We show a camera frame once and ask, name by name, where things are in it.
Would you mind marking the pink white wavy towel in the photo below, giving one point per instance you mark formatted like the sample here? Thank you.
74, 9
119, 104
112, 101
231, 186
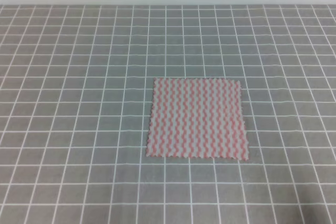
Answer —
197, 118

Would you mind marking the grey checked tablecloth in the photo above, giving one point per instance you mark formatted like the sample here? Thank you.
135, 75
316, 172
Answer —
76, 96

